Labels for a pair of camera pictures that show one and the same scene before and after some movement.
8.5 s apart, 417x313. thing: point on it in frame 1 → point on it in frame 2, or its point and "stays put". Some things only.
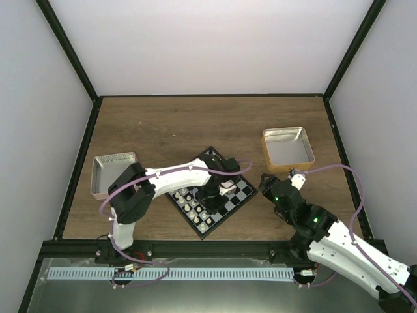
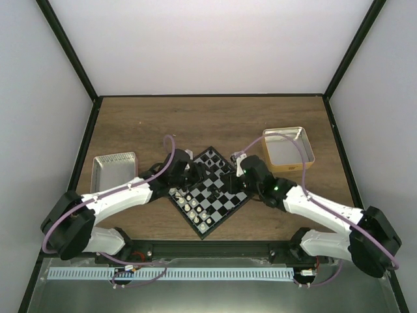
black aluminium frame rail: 176,250 stays put
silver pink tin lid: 105,168 stays put
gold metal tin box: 285,149 stays put
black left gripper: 209,206 → 199,173
